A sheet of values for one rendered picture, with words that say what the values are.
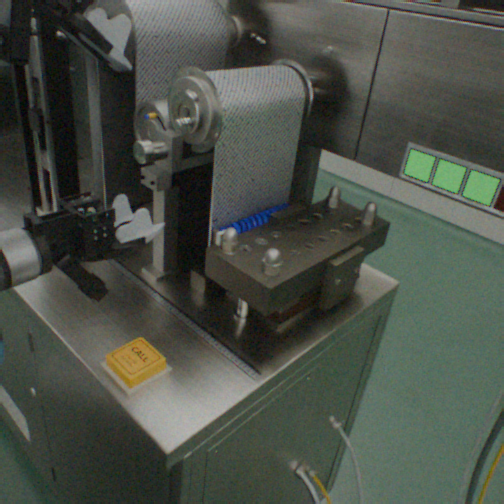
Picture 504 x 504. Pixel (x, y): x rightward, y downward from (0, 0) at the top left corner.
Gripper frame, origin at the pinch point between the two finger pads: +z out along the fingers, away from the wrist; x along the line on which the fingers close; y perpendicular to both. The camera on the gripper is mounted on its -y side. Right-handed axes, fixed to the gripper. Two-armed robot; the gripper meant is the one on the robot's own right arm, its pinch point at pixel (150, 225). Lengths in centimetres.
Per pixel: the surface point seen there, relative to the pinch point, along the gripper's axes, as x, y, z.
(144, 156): 7.9, 8.7, 4.5
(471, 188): -35, 9, 45
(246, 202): -0.2, -2.1, 23.4
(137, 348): -8.5, -16.6, -8.7
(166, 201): 7.8, -1.4, 9.4
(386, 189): 88, -98, 279
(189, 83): 6.1, 20.9, 12.5
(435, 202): 49, -93, 279
